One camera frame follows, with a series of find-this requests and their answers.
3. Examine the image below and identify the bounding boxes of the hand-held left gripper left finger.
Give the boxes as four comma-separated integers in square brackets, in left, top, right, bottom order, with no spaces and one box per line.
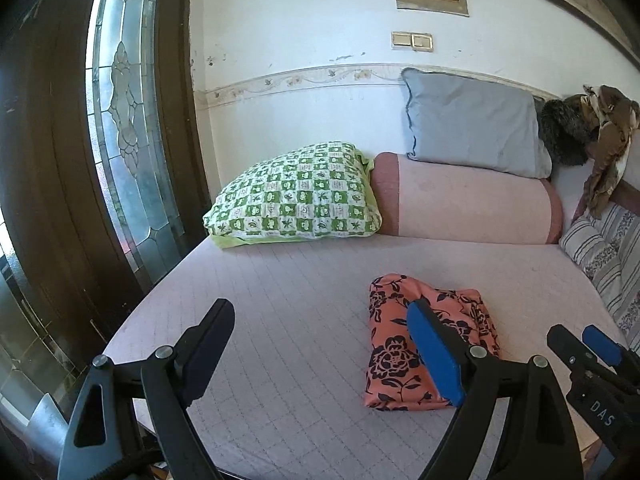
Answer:
[57,298,236,480]

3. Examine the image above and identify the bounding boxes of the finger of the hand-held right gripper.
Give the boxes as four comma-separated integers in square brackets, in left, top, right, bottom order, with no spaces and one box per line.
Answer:
[582,325,640,386]
[546,324,621,391]

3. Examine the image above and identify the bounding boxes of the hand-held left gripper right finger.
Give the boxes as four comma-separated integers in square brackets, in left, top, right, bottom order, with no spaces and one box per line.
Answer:
[406,299,585,480]

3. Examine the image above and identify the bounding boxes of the orange floral garment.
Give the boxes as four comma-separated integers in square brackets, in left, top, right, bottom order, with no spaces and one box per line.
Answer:
[363,273,501,411]

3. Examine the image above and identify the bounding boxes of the floral striped cushion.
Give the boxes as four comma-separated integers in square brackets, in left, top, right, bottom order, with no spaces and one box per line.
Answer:
[592,205,640,356]

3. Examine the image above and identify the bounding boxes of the striped pillow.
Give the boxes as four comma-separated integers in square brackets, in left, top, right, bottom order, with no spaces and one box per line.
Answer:
[558,212,618,278]

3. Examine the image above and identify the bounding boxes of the pink quilted bed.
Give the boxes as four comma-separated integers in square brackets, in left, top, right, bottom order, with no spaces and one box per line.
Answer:
[102,232,631,480]

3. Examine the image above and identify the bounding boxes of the pink bolster pillow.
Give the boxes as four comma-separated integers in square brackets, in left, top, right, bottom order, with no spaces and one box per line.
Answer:
[370,151,565,246]

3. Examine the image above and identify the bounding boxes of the green checkered pillow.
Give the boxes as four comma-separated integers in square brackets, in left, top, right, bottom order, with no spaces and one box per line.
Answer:
[202,142,383,250]

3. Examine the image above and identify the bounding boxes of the brown patterned scarf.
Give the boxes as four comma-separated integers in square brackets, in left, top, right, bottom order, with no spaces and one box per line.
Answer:
[575,85,640,220]

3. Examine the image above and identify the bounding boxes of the dark furry cushion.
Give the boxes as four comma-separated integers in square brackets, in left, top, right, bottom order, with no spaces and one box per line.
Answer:
[535,96,601,167]

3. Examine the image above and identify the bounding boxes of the grey-blue pillow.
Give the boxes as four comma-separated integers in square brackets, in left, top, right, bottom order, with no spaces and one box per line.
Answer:
[401,67,553,179]

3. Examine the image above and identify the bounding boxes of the wooden door with stained glass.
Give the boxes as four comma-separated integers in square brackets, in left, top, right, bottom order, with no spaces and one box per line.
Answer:
[0,0,213,461]

